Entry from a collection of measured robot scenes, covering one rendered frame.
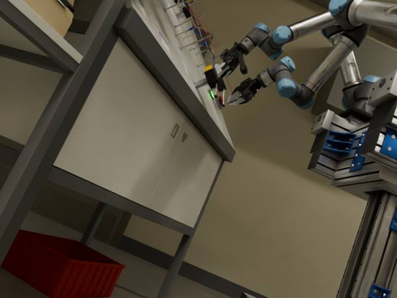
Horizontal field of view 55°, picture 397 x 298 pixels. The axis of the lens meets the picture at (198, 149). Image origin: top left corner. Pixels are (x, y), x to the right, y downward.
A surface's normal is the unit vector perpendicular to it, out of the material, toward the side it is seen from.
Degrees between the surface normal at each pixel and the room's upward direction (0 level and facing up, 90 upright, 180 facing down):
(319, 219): 90
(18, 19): 90
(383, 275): 90
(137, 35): 90
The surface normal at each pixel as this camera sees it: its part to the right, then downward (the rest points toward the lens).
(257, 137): 0.11, -0.16
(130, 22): 0.86, 0.28
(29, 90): -0.32, -0.33
